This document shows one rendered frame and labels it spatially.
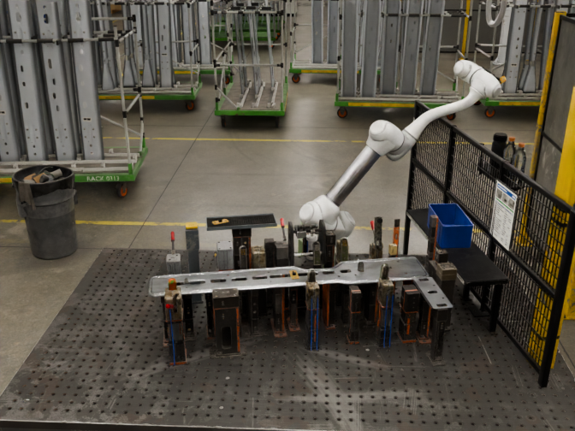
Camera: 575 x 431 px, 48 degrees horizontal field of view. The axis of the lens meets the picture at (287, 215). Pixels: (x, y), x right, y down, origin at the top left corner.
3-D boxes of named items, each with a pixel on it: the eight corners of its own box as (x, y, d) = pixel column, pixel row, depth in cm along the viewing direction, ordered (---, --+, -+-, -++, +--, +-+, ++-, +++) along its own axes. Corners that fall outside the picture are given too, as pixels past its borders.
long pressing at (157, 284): (147, 300, 300) (147, 298, 299) (149, 277, 321) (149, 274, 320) (431, 278, 319) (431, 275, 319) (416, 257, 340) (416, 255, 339)
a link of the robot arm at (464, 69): (461, 76, 373) (477, 87, 365) (446, 71, 362) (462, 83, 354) (471, 59, 368) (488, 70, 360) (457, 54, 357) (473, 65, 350)
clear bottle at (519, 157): (512, 184, 315) (518, 145, 307) (506, 180, 321) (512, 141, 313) (524, 183, 316) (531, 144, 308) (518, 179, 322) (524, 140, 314)
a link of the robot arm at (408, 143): (421, 144, 372) (410, 135, 362) (400, 168, 376) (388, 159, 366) (407, 133, 381) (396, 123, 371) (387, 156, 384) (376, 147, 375)
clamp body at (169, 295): (167, 369, 300) (161, 301, 286) (167, 350, 313) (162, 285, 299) (190, 367, 302) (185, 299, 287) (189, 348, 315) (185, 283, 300)
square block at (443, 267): (435, 333, 327) (442, 270, 312) (429, 324, 334) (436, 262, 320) (450, 331, 328) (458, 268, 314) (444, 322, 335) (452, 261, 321)
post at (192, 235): (189, 304, 352) (184, 231, 334) (189, 297, 359) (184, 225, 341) (203, 303, 353) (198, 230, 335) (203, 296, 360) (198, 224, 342)
